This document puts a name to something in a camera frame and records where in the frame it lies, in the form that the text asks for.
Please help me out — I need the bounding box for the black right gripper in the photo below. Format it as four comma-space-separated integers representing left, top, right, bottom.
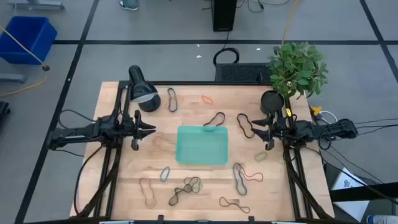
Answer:
251, 112, 292, 151

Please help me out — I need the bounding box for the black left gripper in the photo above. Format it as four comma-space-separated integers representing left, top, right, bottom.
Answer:
130, 110, 157, 152

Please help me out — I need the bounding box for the wide tan rubber band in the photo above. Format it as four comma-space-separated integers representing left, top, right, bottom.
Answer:
152, 134, 178, 155

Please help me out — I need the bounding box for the dark brown wavy rubber band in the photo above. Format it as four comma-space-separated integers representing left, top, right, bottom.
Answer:
236, 113, 256, 139

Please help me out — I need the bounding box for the olive green rubber band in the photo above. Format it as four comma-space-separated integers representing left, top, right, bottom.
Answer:
253, 150, 269, 163

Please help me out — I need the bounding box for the small tan rubber band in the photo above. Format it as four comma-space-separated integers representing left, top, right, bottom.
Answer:
164, 95, 185, 111

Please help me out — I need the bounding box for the dark blue rubber band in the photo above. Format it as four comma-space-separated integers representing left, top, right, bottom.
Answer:
167, 87, 179, 113

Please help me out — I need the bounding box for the small blue rubber band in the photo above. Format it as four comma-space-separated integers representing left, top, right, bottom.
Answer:
159, 166, 171, 183

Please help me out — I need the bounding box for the red rubber band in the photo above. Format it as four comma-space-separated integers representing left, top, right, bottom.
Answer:
237, 164, 264, 183

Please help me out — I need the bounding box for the long tan rubber band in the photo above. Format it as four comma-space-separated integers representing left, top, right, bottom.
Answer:
138, 177, 157, 209

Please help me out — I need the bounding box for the teal translucent plastic bin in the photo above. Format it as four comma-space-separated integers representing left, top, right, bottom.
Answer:
175, 124, 229, 166

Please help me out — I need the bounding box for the long grey-blue rubber band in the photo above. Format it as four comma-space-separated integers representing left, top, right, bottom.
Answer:
233, 162, 248, 197

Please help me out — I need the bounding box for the black rubber band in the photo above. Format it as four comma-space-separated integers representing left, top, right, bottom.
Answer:
168, 176, 202, 207

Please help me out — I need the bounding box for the thin brown rubber band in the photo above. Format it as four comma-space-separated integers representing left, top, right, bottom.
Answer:
218, 196, 251, 215

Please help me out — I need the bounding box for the blue plastic floor bin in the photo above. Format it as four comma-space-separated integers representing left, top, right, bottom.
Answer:
0, 16, 58, 65

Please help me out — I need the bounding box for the black plant pot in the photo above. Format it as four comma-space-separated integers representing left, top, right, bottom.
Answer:
260, 90, 285, 116

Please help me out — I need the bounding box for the black desk lamp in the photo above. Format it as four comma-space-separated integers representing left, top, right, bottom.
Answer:
127, 64, 162, 113

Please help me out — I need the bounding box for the black perforated box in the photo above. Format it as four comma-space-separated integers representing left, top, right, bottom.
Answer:
215, 62, 272, 83

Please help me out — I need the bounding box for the green leafy plant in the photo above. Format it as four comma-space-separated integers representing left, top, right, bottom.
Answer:
267, 41, 330, 101

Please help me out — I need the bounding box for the white cardboard box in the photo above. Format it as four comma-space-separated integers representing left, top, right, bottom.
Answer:
330, 167, 371, 222

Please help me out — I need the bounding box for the black bar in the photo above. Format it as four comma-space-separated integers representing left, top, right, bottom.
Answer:
328, 181, 398, 203

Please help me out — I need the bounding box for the black computer tower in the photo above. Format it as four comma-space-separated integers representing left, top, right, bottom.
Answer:
211, 0, 238, 32

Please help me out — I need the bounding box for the person's shoe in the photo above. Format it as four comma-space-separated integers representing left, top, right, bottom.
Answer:
119, 0, 140, 11

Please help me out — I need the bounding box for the grey table foot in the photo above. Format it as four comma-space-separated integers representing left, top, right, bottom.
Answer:
0, 72, 26, 84
7, 0, 66, 11

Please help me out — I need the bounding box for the white bottle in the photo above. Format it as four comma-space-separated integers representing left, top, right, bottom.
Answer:
366, 214, 398, 224

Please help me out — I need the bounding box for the black aluminium table frame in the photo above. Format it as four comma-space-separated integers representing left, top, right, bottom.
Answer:
70, 80, 335, 224

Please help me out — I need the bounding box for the white cable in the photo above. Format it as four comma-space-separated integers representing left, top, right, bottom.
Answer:
320, 110, 338, 124

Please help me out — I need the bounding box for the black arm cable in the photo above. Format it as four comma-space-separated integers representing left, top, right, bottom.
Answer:
73, 144, 105, 215
58, 109, 97, 129
354, 118, 398, 135

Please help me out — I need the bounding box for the black coiled cable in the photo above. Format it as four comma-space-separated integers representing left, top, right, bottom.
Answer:
213, 47, 241, 65

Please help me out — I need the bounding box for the yellow hanging cable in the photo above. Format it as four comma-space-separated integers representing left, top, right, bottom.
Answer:
280, 0, 300, 47

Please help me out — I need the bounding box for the yellow floor cable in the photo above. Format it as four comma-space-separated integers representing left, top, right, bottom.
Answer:
0, 25, 50, 98

